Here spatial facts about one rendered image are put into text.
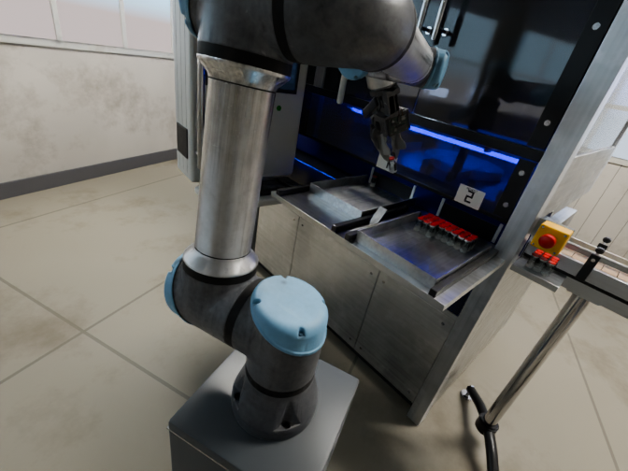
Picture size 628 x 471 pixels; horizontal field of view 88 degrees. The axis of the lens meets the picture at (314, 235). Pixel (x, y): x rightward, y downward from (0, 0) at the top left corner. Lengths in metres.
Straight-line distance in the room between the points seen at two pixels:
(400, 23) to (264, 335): 0.40
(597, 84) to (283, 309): 0.92
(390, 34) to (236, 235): 0.31
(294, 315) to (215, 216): 0.17
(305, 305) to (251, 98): 0.28
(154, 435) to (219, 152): 1.26
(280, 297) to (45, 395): 1.39
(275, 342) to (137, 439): 1.14
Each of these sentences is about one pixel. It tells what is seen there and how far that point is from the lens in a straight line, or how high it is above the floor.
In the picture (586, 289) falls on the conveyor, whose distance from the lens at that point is 1.27.
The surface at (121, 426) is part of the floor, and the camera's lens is 1.59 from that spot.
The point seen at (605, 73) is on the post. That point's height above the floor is 1.41.
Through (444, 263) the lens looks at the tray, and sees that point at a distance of 1.00.
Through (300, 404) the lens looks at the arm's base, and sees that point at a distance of 0.57.
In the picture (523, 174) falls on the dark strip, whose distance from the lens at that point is 1.11.
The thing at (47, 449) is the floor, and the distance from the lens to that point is 1.62.
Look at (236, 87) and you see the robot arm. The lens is 0.42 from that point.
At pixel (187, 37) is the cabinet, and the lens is 1.32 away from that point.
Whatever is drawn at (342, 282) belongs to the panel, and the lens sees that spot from 1.60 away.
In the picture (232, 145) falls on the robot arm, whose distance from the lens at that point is 0.43.
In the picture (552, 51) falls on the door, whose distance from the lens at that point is 1.13.
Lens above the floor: 1.33
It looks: 29 degrees down
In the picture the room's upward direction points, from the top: 11 degrees clockwise
